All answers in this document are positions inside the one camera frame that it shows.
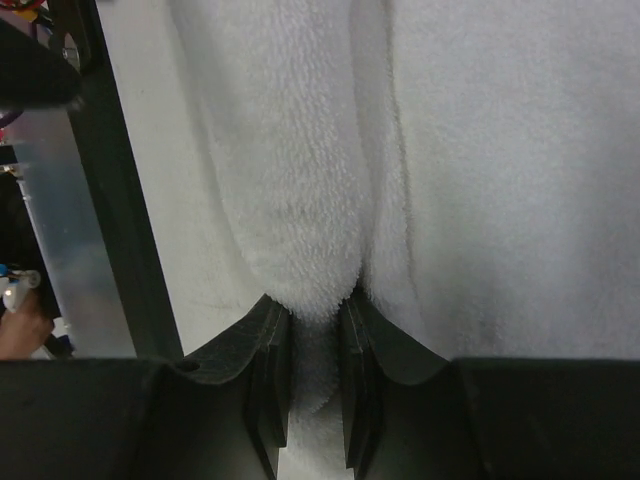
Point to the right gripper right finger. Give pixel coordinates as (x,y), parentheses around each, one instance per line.
(372,353)

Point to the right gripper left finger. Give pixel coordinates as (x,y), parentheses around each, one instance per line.
(258,346)

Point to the white towel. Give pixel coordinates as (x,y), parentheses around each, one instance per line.
(472,165)

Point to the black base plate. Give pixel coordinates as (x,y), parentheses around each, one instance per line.
(107,158)

